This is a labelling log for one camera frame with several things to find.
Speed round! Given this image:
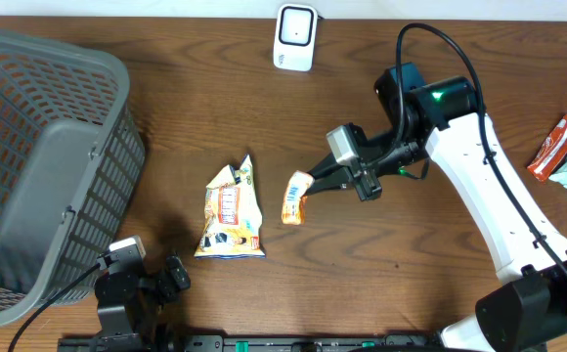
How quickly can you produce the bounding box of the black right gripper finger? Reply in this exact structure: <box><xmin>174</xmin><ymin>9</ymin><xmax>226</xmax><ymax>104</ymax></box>
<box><xmin>305</xmin><ymin>175</ymin><xmax>354</xmax><ymax>196</ymax></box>
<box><xmin>308</xmin><ymin>153</ymin><xmax>348</xmax><ymax>179</ymax></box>

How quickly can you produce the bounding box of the red candy bar wrapper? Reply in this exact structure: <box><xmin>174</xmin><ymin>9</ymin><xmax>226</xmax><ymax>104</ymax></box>
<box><xmin>527</xmin><ymin>114</ymin><xmax>567</xmax><ymax>182</ymax></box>

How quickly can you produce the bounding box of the white barcode scanner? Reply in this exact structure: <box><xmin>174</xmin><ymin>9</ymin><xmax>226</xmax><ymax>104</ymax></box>
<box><xmin>273</xmin><ymin>4</ymin><xmax>319</xmax><ymax>71</ymax></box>

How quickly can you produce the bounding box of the yellow snack bag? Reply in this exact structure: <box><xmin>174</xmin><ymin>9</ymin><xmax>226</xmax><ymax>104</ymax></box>
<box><xmin>194</xmin><ymin>154</ymin><xmax>265</xmax><ymax>259</ymax></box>

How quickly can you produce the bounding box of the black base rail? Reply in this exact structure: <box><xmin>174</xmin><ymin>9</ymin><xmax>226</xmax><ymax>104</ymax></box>
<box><xmin>57</xmin><ymin>334</ymin><xmax>445</xmax><ymax>352</ymax></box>

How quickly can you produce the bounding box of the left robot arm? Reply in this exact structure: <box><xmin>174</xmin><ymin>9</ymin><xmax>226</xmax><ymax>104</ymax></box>
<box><xmin>88</xmin><ymin>254</ymin><xmax>191</xmax><ymax>352</ymax></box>

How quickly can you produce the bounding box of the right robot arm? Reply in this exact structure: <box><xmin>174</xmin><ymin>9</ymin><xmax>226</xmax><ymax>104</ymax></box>
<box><xmin>307</xmin><ymin>63</ymin><xmax>567</xmax><ymax>351</ymax></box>

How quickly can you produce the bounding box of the orange small box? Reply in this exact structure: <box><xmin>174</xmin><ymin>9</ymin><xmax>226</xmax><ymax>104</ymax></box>
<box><xmin>282</xmin><ymin>171</ymin><xmax>314</xmax><ymax>225</ymax></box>

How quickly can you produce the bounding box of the grey plastic basket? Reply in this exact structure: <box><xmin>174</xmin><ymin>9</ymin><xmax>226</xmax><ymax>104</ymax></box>
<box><xmin>0</xmin><ymin>31</ymin><xmax>145</xmax><ymax>327</ymax></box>

